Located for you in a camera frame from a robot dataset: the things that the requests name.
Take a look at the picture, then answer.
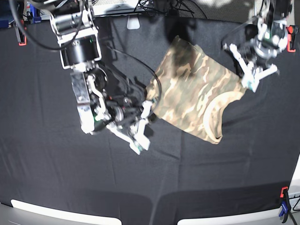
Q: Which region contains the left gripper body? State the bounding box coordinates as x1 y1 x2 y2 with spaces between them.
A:
244 39 277 68

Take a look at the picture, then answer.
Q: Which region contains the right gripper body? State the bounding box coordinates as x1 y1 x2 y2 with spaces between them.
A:
103 97 142 131

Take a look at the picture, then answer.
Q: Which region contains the camouflage t-shirt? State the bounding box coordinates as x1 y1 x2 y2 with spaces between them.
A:
146 36 246 144

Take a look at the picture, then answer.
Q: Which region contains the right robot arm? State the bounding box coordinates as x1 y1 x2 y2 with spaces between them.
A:
32 0 153 152

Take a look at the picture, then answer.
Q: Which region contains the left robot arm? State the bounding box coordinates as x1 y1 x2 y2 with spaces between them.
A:
221 0 293 81

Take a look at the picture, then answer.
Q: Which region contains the orange black clamp far right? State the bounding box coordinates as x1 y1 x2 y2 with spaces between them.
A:
286 25 299 53

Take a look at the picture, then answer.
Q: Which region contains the orange black clamp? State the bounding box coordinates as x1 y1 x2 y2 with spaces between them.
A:
286 25 299 53
14 22 27 46

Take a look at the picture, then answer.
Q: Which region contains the black table cloth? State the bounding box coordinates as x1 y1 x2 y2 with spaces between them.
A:
0 29 300 225

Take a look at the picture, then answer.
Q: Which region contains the orange black clamp far left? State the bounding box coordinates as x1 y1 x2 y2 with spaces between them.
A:
14 22 27 46

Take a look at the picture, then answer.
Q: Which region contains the blue orange clamp near right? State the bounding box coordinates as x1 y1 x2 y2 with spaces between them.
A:
279 186 291 224

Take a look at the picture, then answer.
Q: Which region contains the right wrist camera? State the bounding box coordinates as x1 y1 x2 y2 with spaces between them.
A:
128 119 150 155

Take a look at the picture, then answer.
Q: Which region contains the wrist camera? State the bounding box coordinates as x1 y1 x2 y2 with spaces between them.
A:
128 119 150 155
241 68 260 93

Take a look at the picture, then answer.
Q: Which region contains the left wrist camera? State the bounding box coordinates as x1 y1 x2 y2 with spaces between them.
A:
241 68 260 93

